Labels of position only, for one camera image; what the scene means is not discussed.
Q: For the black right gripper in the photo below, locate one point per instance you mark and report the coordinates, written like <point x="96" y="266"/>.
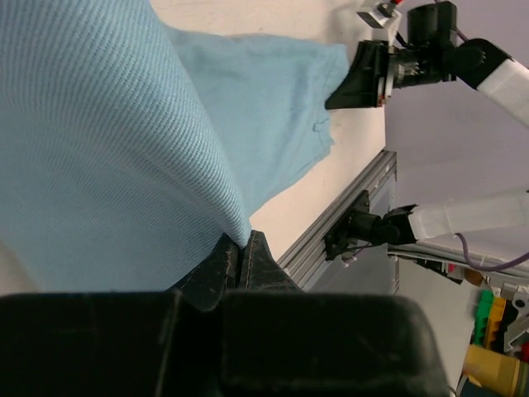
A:
<point x="410" y="66"/>

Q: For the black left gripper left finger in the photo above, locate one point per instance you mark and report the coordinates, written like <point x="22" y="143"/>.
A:
<point x="119" y="344"/>

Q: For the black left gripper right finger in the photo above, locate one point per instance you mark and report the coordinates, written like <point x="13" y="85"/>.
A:
<point x="280" y="341"/>

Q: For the light blue trousers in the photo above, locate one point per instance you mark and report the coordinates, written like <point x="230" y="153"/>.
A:
<point x="128" y="148"/>

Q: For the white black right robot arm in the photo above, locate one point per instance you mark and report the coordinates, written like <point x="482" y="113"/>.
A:
<point x="491" y="71"/>

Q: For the colourful clutter beside table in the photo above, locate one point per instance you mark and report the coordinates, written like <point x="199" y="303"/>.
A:
<point x="496" y="361"/>

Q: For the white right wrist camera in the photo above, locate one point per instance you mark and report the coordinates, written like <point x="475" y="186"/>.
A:
<point x="383" y="18"/>

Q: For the aluminium rail frame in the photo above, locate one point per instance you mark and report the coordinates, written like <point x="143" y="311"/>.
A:
<point x="363" y="268"/>

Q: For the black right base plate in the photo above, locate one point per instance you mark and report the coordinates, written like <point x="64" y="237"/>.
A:
<point x="339" y="237"/>

